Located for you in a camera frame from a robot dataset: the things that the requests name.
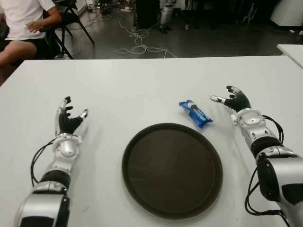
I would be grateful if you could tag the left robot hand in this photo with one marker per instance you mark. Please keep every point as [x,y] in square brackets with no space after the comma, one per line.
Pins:
[67,123]

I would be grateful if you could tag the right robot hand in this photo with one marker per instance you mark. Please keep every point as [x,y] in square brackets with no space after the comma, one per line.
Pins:
[239,100]

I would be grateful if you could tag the blue Oreo packet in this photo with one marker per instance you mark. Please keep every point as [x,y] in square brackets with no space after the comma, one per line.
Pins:
[195,114]

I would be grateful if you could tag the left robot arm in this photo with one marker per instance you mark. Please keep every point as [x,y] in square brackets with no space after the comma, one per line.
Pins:
[67,147]

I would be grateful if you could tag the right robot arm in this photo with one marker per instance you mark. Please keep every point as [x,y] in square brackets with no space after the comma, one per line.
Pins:
[251,119]

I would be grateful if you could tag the white side table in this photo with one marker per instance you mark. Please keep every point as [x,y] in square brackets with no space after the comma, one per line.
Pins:
[293,52]

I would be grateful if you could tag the round dark brown tray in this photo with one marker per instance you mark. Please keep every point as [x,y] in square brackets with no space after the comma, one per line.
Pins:
[172,170]

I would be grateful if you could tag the white rounded cabinet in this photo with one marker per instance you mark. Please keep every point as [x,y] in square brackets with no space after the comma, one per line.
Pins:
[288,14]

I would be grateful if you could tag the black folding chair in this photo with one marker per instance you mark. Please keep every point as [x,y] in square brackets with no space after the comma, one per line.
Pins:
[68,17]

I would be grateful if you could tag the silver humanoid robot legs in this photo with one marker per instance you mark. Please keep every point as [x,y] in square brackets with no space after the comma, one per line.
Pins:
[165,14]

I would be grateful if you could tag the seated person white shirt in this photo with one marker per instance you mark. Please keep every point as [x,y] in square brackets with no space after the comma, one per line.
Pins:
[21,16]

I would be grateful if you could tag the black cabinet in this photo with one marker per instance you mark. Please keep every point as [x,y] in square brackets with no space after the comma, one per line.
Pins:
[148,13]

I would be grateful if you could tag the white power strip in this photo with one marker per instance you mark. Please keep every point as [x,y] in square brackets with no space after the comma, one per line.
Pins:
[126,10]

